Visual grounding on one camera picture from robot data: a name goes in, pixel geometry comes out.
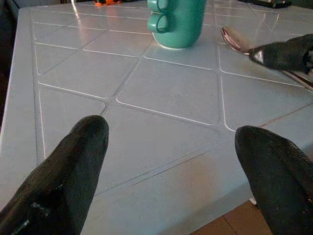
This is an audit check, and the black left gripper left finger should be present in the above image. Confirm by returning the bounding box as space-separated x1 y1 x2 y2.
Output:
0 115 110 235

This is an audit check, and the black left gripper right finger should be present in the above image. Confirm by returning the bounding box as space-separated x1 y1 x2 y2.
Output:
234 125 313 235

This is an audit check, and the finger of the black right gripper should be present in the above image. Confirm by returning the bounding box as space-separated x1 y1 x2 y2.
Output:
248 33 313 75

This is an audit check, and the silver metal spoon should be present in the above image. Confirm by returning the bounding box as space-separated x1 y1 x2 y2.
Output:
221 26 313 93

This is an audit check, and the flat black object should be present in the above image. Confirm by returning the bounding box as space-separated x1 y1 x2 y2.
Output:
237 0 293 9

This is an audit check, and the teal ceramic mug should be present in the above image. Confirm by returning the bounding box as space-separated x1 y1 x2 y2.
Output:
147 0 207 50

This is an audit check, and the orange and black object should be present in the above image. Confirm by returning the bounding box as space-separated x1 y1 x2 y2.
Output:
93 0 123 7

